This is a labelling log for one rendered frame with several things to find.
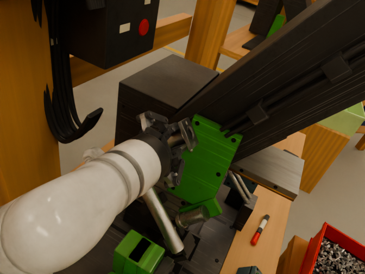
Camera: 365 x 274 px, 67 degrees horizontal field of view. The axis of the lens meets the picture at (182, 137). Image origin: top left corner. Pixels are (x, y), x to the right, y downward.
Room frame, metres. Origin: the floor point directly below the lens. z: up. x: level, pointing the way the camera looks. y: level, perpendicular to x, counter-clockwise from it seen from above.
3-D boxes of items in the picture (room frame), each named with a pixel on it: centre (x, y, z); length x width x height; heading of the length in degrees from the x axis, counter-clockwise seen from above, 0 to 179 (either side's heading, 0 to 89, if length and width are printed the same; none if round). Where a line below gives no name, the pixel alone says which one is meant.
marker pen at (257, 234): (0.55, -0.31, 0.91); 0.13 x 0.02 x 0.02; 154
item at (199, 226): (0.48, -0.02, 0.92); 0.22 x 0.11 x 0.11; 72
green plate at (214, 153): (0.51, -0.07, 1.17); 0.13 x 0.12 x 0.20; 162
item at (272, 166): (0.64, -0.15, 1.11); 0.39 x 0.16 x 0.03; 72
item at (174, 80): (0.74, 0.07, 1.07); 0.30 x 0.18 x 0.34; 162
